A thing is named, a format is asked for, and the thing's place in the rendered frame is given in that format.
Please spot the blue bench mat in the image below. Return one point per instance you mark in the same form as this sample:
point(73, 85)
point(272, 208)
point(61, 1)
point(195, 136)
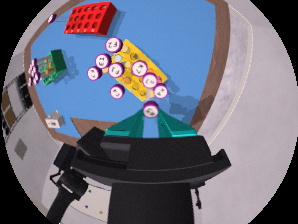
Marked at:
point(176, 35)

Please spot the red rack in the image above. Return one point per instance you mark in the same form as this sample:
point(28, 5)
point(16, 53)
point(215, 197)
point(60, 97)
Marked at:
point(102, 22)

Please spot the green tube rack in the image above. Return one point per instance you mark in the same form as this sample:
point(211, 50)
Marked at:
point(58, 64)

